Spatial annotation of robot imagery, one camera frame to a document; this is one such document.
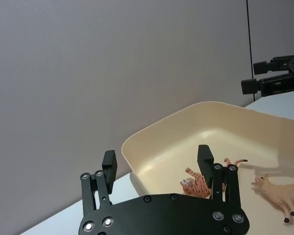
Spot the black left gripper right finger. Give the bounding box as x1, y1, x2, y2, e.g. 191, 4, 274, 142
197, 144, 242, 209

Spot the cream plastic tray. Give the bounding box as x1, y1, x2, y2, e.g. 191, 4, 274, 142
121, 100, 294, 235

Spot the orange striped toy tiger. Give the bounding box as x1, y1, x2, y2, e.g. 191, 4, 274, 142
180, 158, 248, 198

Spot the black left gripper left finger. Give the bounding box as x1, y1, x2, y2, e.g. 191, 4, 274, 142
79, 150, 119, 217

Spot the tan toy llama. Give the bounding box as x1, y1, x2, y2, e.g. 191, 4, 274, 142
251, 173, 294, 224

